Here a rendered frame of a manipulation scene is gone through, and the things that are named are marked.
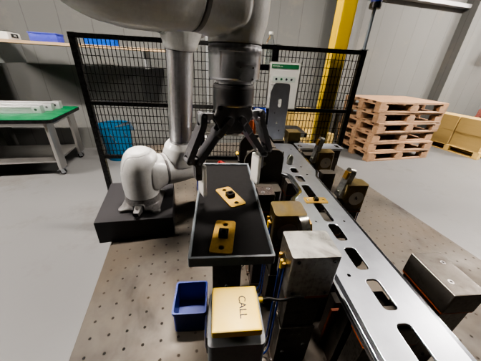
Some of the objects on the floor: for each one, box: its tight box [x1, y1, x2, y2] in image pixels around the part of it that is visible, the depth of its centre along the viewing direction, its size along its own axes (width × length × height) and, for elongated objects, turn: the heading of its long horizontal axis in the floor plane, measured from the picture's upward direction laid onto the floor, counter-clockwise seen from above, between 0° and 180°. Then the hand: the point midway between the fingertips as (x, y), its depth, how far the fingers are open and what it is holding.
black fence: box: [67, 32, 367, 190], centre depth 180 cm, size 14×197×155 cm, turn 90°
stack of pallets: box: [336, 95, 450, 162], centre depth 429 cm, size 144×96×100 cm
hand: (230, 182), depth 50 cm, fingers open, 12 cm apart
